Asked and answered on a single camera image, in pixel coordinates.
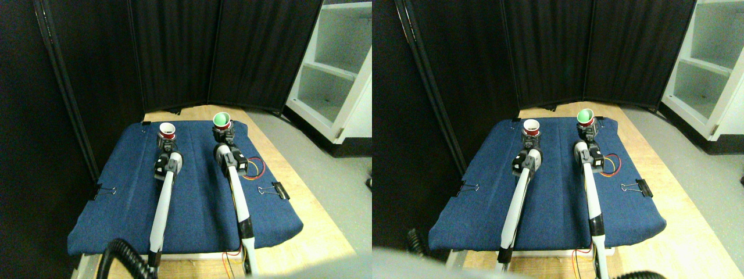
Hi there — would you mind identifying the orange wire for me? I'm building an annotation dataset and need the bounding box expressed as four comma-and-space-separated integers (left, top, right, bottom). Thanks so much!
571, 247, 593, 279
223, 249, 245, 278
244, 157, 266, 181
600, 153, 622, 177

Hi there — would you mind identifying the dark blue cloth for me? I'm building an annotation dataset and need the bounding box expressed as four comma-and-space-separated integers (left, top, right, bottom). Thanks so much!
429, 117, 667, 252
67, 119, 304, 256

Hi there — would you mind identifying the black curtain stand pole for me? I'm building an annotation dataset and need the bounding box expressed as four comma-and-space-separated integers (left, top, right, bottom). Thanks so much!
34, 0, 101, 182
395, 0, 467, 178

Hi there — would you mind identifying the white shelf unit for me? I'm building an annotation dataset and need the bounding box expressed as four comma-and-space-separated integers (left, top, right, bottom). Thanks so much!
660, 0, 744, 142
285, 2, 372, 145

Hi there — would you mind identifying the low white table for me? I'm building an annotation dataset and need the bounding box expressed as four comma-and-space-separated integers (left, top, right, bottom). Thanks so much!
511, 249, 614, 257
160, 251, 242, 260

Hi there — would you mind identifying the black ribbed hose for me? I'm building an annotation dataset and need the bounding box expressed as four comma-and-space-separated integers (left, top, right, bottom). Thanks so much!
406, 228, 428, 257
96, 238, 158, 279

